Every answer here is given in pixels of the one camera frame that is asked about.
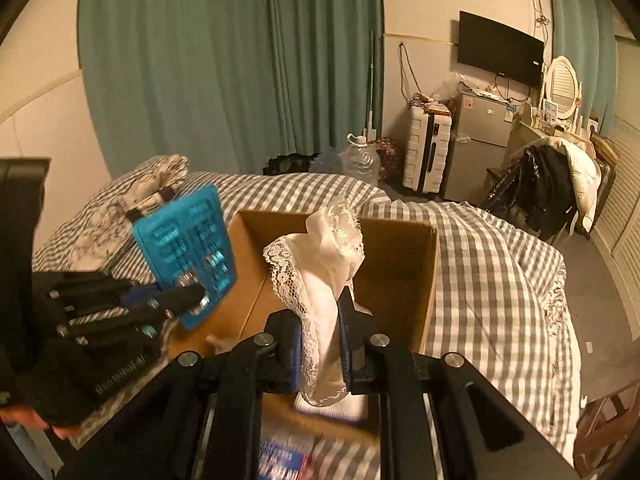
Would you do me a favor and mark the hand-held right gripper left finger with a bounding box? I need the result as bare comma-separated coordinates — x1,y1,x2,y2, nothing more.
57,310,304,480

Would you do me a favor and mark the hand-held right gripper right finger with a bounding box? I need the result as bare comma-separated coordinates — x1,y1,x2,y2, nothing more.
337,290,581,480

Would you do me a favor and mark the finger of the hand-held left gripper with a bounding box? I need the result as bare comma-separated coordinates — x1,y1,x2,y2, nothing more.
33,269,207,322
30,317,171,428

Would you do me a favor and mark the blue plastic tray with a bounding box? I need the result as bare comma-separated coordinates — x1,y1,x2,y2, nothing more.
131,183,239,332

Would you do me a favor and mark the white lace cloth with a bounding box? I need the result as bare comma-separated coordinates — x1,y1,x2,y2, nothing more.
262,199,366,408

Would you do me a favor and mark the brown cardboard box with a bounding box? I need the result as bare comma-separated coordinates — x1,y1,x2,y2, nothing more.
167,208,440,461

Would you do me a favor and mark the person's left hand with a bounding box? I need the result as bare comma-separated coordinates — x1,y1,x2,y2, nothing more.
0,404,81,442

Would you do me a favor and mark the blue printed packet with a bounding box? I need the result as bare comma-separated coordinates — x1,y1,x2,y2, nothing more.
259,435,322,480

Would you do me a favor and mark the grey floral patterned pillow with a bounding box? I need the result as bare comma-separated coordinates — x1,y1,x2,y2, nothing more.
47,154,192,272

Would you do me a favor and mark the grey checked blanket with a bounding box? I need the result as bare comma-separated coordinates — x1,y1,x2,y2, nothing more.
32,170,583,467

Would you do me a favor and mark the large clear water bottle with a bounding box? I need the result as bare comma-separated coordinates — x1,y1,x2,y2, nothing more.
340,133,381,189

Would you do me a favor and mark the black bag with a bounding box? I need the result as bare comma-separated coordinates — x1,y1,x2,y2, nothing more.
263,152,321,176

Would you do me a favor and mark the dark patterned bag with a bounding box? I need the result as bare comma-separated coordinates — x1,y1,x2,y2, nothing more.
372,137,404,184

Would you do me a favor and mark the white suitcase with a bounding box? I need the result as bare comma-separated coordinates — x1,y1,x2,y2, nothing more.
402,107,454,196

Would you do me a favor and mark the wide green curtain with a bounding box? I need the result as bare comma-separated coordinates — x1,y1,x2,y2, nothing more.
77,0,386,177

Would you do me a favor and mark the black jacket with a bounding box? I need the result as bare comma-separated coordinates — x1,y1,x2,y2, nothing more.
482,145,577,244

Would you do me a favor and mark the silver fridge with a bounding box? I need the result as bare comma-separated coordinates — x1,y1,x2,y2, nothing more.
442,89,521,202

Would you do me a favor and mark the white pole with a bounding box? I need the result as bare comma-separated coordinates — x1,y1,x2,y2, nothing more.
366,30,377,142

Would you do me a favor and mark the wooden chair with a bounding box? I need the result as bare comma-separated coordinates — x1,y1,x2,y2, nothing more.
572,385,640,479

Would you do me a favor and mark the cream dressing table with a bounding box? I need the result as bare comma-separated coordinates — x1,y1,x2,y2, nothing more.
507,114,597,162

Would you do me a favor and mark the clear plastic bag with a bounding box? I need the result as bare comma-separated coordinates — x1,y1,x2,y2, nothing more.
430,72,474,107

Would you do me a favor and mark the white padded jacket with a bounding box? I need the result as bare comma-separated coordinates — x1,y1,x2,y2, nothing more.
522,136,604,234

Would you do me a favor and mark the louvered wardrobe door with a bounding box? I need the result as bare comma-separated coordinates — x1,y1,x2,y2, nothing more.
590,115,640,342

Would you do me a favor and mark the white oval mirror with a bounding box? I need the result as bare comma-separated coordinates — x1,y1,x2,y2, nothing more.
544,56,585,122

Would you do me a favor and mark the narrow green curtain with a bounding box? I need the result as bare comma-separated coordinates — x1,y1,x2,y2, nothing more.
545,0,619,134

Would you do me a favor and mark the hanging wall cable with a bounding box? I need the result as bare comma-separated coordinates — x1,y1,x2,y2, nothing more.
397,42,427,107

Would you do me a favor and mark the black wall television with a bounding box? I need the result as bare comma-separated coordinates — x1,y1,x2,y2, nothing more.
457,10,546,89

